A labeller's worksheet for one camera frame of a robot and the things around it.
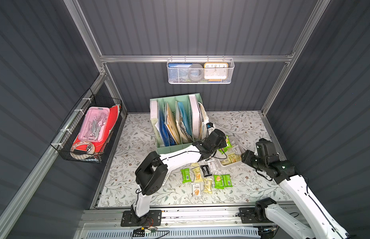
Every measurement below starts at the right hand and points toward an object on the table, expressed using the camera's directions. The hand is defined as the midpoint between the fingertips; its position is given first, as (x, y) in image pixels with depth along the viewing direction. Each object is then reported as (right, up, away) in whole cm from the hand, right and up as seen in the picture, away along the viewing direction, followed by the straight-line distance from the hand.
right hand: (248, 156), depth 77 cm
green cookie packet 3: (-9, -16, +8) cm, 20 cm away
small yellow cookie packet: (-27, -8, +15) cm, 32 cm away
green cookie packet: (-33, -14, +10) cm, 37 cm away
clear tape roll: (-76, +6, -10) cm, 77 cm away
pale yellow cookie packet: (-20, -18, +6) cm, 28 cm away
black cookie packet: (-21, -11, +11) cm, 26 cm away
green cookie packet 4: (-7, 0, +20) cm, 21 cm away
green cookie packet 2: (-14, -16, +8) cm, 23 cm away
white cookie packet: (-27, -20, +5) cm, 34 cm away
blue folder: (-45, +10, +14) cm, 48 cm away
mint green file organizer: (-38, +19, +6) cm, 43 cm away
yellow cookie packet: (-26, -14, +9) cm, 31 cm away
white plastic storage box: (-4, -3, +17) cm, 18 cm away
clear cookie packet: (-16, -9, +12) cm, 22 cm away
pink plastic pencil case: (-77, +16, -4) cm, 79 cm away
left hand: (-11, +9, +7) cm, 16 cm away
